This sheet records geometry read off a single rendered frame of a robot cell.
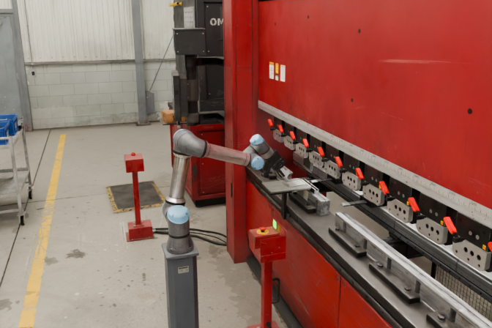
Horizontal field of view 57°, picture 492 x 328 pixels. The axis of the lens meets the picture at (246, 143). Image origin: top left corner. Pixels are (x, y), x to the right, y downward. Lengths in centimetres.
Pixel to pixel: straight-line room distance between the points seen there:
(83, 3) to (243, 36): 615
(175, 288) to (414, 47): 173
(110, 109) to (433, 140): 818
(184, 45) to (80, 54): 594
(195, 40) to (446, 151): 229
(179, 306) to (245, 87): 171
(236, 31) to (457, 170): 218
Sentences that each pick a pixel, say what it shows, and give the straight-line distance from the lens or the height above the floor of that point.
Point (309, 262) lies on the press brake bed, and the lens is 273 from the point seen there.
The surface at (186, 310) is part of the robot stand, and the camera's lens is 274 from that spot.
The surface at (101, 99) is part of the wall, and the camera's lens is 949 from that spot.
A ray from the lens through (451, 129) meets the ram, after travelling 177.
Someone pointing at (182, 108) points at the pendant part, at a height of 133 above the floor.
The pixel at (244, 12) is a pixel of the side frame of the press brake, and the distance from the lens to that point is 351.
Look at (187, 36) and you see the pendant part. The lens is 357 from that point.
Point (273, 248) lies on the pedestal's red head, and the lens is 267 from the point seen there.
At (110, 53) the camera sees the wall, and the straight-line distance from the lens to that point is 938.
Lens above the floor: 199
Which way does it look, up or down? 15 degrees down
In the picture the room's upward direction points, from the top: straight up
